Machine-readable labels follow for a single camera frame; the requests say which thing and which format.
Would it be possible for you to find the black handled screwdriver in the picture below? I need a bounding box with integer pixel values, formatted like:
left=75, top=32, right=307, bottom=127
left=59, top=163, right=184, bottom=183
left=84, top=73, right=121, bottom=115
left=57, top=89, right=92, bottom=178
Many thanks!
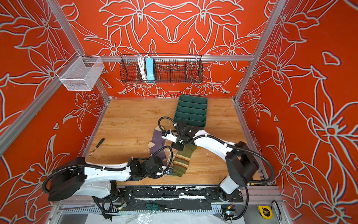
left=88, top=138, right=105, bottom=157

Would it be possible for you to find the black wire wall basket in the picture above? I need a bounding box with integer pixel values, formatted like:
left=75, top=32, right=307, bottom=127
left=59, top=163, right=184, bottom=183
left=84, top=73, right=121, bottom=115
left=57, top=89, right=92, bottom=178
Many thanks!
left=119, top=54, right=204, bottom=84

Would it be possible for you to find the green compartment tray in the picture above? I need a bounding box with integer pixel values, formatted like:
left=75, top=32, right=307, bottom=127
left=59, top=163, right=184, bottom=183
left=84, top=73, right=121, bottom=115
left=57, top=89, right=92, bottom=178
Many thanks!
left=173, top=95, right=208, bottom=128

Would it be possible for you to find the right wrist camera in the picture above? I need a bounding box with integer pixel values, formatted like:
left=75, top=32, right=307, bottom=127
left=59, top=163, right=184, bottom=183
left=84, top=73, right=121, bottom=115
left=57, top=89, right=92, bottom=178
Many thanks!
left=175, top=119, right=188, bottom=134

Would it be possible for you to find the light blue box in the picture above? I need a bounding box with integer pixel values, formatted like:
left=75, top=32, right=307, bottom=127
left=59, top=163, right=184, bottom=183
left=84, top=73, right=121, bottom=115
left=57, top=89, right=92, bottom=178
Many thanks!
left=145, top=57, right=154, bottom=83

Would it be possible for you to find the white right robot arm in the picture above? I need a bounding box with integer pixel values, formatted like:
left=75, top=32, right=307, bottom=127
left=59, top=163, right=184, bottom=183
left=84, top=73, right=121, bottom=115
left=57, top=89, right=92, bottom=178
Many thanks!
left=167, top=130, right=275, bottom=194

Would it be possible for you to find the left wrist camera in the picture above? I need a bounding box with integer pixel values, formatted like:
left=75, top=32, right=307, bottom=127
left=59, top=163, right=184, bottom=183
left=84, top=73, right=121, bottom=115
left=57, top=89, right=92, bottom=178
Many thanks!
left=161, top=132, right=178, bottom=143

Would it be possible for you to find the green handled screwdriver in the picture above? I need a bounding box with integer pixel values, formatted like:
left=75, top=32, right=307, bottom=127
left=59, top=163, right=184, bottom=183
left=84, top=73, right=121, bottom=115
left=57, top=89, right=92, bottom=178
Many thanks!
left=145, top=203, right=184, bottom=212

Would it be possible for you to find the white cable bundle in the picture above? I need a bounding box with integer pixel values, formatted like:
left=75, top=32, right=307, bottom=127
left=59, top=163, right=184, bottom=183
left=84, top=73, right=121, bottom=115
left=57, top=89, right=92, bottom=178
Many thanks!
left=137, top=55, right=149, bottom=82

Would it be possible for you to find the yellow tape measure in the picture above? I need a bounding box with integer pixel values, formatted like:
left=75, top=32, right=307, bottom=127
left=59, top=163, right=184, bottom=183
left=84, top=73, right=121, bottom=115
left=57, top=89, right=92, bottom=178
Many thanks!
left=258, top=205, right=273, bottom=220

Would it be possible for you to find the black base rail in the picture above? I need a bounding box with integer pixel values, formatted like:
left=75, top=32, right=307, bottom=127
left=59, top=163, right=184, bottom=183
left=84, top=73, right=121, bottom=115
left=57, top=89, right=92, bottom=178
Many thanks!
left=113, top=185, right=244, bottom=214

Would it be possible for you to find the clear plastic wall bin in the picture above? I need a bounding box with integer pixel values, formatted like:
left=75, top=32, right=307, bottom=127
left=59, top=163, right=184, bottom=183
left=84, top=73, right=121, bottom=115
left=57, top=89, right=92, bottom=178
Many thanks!
left=56, top=57, right=104, bottom=91

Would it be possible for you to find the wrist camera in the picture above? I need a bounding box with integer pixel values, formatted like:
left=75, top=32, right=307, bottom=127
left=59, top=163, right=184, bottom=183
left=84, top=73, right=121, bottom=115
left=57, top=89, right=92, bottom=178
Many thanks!
left=175, top=119, right=188, bottom=134
left=161, top=132, right=178, bottom=143

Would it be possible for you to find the purple striped sock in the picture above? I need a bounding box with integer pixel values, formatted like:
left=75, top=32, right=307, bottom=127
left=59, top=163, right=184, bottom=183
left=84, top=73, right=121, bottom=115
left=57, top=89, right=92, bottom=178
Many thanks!
left=148, top=126, right=167, bottom=166

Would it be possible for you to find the green striped sock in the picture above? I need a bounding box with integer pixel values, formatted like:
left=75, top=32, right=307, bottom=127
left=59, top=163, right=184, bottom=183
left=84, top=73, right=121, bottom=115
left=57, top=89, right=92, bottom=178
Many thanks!
left=172, top=144, right=197, bottom=177

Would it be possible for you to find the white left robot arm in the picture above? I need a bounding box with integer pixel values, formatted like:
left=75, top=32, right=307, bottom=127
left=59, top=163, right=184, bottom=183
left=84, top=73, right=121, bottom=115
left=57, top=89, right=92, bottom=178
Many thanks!
left=42, top=156, right=170, bottom=202

